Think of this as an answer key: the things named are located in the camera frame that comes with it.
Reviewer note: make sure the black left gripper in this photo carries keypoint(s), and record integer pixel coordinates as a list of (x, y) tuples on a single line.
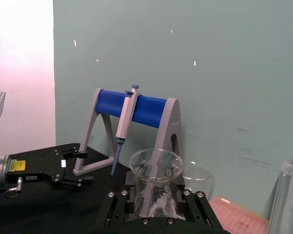
[(36, 165)]

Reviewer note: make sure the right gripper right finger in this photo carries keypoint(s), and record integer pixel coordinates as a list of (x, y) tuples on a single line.
[(179, 200)]

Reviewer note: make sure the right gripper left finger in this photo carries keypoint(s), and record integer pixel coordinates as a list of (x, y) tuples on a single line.
[(130, 195)]

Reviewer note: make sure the clear glass conical flask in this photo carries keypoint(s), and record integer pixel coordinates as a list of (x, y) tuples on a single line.
[(156, 195)]

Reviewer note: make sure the clear glass beaker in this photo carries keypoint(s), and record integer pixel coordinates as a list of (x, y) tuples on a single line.
[(202, 180)]

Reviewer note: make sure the black table cloth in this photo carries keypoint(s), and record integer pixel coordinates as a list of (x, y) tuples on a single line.
[(51, 214)]

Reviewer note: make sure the grey pipette with blue tip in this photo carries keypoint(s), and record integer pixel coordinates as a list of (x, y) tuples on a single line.
[(124, 117)]

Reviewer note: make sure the grey stand with blue roller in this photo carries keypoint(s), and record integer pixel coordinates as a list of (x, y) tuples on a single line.
[(172, 117)]

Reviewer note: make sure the clear plastic case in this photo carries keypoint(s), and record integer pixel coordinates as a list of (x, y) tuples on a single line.
[(288, 200)]

